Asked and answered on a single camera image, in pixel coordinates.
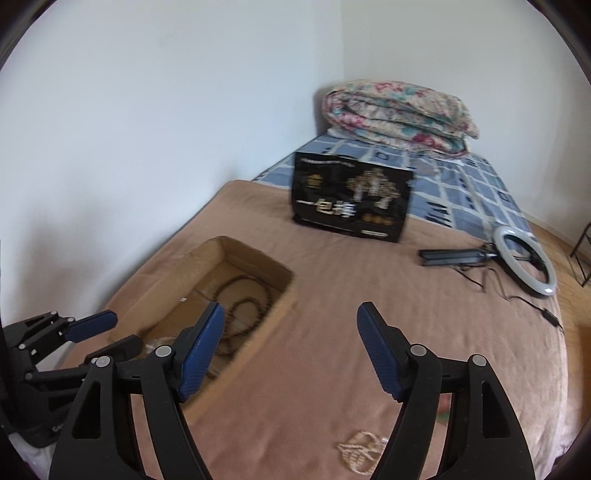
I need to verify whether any black printed gift box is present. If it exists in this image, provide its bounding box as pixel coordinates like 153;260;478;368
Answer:
290;152;414;243

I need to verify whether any folded floral quilt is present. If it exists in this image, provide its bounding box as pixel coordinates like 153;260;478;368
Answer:
322;80;480;157

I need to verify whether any cardboard box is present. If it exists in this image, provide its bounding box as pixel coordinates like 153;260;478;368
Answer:
108;236;296;423

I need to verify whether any black folded tripod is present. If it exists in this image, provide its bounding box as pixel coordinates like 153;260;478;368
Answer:
419;247;497;267

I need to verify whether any white ring light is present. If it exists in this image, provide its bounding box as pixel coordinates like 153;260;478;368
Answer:
492;225;558;298

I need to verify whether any blue checkered bed sheet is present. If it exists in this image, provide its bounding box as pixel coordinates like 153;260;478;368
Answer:
250;131;537;241

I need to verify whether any black ring light cable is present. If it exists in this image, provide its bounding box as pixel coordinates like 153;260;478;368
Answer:
454;264;567;335

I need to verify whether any black metal rack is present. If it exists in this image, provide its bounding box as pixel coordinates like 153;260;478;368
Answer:
569;223;591;288

